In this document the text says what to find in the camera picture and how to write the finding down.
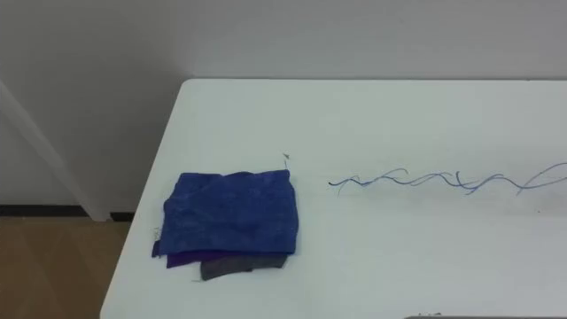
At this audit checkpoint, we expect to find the blue cloth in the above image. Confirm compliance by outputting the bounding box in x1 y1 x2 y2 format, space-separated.
158 169 299 257

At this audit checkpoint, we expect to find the grey cloth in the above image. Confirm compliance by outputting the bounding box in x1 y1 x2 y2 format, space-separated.
199 253 289 282

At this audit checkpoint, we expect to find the purple cloth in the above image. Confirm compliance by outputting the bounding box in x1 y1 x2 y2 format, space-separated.
151 240 252 269

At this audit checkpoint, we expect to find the white desk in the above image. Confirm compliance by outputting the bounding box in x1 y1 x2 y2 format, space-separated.
99 78 567 319

